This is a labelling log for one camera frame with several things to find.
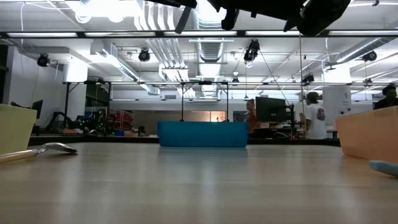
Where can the silver ceiling air duct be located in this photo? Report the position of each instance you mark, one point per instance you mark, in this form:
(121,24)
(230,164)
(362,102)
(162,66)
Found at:
(211,46)

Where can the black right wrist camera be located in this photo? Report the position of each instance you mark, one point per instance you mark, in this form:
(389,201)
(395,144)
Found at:
(230,20)

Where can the orange translucent plastic bin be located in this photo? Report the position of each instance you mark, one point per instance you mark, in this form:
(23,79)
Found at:
(370,137)

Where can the black background robot station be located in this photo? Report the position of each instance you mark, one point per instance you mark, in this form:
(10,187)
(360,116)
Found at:
(87,123)

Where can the blue plastic bin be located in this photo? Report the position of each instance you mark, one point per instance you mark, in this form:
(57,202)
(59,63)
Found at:
(202,134)

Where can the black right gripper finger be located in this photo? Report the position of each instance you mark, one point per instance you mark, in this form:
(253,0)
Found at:
(180,3)

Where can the plain white pillar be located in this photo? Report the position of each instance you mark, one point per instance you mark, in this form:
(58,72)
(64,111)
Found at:
(76,74)

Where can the silver ceiling pipe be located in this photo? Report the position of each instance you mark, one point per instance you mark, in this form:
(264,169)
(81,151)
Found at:
(357,49)

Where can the person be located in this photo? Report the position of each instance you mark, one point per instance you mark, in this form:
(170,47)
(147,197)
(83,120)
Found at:
(387,98)
(315,121)
(251,116)

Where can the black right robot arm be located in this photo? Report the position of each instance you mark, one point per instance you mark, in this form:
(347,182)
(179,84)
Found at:
(323,15)

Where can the red storage shelf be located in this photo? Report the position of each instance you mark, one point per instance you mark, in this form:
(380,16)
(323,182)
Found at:
(124,119)

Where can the black ceiling spotlight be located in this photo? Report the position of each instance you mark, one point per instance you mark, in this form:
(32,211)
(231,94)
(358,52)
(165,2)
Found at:
(308,78)
(43,60)
(144,55)
(370,56)
(252,51)

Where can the black computer monitor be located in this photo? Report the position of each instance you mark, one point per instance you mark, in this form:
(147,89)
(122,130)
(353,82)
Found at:
(270,109)

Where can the black background gantry frame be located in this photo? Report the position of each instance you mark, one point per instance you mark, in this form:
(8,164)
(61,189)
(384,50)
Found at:
(66,102)

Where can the yellow translucent plastic bin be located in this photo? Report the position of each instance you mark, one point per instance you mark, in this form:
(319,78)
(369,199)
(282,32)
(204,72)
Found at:
(15,130)

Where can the white pillar with sign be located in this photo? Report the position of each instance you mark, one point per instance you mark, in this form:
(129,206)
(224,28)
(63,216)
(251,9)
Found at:
(337,105)

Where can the small dark monitor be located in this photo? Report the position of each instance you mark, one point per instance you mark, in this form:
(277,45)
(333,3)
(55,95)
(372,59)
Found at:
(38,107)

